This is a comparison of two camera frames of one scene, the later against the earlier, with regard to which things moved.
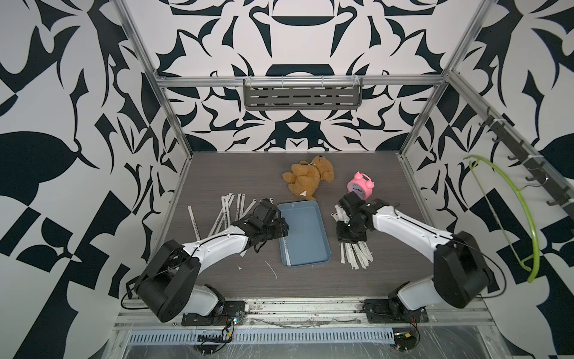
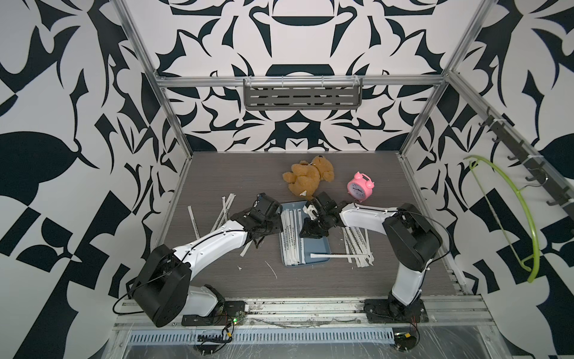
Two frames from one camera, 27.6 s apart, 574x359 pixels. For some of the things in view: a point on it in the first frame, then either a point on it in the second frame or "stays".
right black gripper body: (349, 231) to (316, 226)
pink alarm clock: (361, 185) stays
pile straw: (223, 221) stays
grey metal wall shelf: (303, 93) stays
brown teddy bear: (304, 178) stays
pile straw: (356, 254) to (338, 255)
